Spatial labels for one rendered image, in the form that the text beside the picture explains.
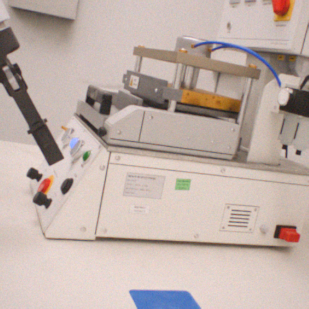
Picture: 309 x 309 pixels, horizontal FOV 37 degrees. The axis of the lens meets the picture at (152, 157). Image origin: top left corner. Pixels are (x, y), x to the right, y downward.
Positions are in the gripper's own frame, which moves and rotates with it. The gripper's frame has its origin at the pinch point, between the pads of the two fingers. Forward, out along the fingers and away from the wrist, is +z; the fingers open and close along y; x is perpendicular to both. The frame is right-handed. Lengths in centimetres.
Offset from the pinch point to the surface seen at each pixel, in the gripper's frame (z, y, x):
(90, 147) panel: 4.9, 2.7, -6.6
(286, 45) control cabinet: 3.5, -1.7, -48.8
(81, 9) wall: -13, 152, -43
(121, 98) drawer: 2.5, 16.7, -18.3
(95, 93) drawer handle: -1.9, 11.4, -12.9
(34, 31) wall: -13, 155, -18
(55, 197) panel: 10.5, 3.0, 3.3
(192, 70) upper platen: 2.8, 10.6, -33.6
